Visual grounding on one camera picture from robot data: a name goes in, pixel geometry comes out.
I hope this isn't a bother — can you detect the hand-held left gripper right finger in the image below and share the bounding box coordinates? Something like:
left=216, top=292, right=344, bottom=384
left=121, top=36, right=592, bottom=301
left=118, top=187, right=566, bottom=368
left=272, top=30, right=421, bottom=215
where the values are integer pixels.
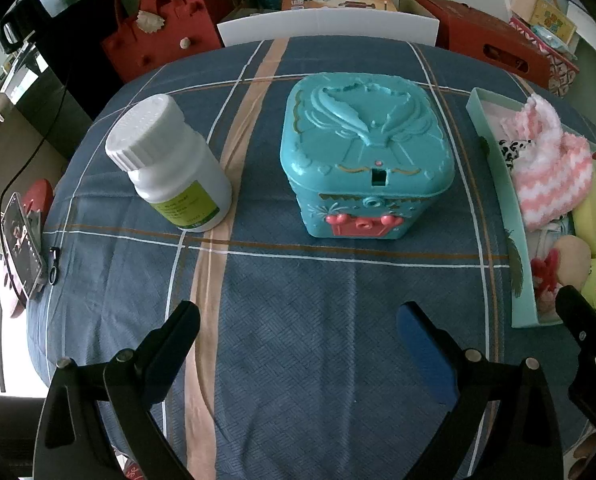
left=397, top=301, right=563, bottom=480

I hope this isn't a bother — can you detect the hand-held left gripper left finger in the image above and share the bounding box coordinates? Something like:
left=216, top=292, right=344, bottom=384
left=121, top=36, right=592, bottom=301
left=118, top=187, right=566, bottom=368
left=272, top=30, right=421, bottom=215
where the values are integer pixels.
left=34, top=301, right=201, bottom=480

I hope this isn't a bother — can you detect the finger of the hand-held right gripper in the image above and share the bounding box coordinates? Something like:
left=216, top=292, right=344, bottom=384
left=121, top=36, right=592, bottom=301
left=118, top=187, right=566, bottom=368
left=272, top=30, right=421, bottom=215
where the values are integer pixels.
left=555, top=285, right=596, bottom=356

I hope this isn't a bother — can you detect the red pink chenille knot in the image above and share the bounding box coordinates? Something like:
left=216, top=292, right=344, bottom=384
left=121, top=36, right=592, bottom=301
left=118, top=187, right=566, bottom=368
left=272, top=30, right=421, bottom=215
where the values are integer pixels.
left=530, top=249, right=562, bottom=293

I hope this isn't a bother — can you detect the beige makeup puff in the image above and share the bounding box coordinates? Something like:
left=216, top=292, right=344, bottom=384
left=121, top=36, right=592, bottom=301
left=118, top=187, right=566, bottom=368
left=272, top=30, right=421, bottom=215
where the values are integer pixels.
left=550, top=236, right=592, bottom=291

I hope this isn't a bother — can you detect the mint green tray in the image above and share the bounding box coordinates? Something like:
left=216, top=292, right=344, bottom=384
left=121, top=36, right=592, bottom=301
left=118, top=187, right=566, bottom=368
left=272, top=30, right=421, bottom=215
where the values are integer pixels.
left=465, top=86, right=596, bottom=329

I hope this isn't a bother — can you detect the yellow sponge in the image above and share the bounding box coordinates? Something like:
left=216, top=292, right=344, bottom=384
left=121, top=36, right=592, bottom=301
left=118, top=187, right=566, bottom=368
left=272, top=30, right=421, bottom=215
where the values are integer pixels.
left=572, top=165, right=596, bottom=241

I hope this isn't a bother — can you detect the pink striped fluffy cloth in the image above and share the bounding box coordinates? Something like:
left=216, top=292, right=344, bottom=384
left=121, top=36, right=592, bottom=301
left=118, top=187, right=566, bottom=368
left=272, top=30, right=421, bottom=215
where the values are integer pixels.
left=500, top=96, right=594, bottom=233

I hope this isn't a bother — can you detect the leopard print cloth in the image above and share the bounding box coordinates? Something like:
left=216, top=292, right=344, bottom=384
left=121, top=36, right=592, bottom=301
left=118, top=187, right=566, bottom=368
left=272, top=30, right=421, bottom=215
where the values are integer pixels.
left=498, top=137, right=533, bottom=173

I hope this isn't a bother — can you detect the teal plastic box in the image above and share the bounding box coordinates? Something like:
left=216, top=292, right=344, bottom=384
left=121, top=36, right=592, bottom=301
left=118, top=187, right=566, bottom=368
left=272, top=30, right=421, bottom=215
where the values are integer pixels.
left=279, top=72, right=454, bottom=240

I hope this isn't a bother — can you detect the blue plaid blanket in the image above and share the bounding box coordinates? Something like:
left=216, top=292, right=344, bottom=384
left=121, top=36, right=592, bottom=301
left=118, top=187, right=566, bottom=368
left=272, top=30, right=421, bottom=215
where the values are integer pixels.
left=25, top=37, right=596, bottom=480

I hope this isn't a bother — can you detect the pink board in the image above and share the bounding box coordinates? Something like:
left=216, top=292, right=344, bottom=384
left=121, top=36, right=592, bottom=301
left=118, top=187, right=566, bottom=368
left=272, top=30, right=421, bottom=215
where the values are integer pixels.
left=0, top=260, right=29, bottom=318

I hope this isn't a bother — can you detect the white pill bottle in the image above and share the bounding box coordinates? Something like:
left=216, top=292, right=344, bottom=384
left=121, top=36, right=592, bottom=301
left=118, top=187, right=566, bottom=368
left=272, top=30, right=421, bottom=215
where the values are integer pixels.
left=104, top=94, right=233, bottom=233

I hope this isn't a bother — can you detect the black handheld device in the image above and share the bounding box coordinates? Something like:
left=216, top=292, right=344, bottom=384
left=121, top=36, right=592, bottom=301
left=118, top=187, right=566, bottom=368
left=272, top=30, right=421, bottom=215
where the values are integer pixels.
left=0, top=191, right=46, bottom=301

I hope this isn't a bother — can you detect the red round object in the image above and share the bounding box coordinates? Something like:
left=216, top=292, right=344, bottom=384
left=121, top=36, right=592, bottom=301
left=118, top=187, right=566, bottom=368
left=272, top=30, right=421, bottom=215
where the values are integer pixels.
left=20, top=178, right=54, bottom=213

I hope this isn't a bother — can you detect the dark cabinet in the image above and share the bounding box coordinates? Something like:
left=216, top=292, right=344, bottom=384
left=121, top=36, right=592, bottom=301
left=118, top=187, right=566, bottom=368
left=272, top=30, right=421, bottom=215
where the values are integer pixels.
left=8, top=45, right=96, bottom=161

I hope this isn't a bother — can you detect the beige small bag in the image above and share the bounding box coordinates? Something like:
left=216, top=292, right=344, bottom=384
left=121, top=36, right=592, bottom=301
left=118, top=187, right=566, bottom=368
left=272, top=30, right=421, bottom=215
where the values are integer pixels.
left=512, top=0, right=578, bottom=43

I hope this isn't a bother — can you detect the red felt handbag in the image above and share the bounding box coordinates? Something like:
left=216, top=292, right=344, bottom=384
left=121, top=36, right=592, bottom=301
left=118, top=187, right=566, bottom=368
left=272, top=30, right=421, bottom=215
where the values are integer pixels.
left=102, top=0, right=219, bottom=83

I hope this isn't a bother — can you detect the white foam board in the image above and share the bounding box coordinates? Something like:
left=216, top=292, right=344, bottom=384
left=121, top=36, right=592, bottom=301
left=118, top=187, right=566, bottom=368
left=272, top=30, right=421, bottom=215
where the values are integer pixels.
left=217, top=7, right=439, bottom=48

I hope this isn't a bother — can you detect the electric kettle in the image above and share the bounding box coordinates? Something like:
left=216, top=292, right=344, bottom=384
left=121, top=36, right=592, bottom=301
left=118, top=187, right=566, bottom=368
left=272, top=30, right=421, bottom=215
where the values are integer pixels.
left=0, top=20, right=34, bottom=53

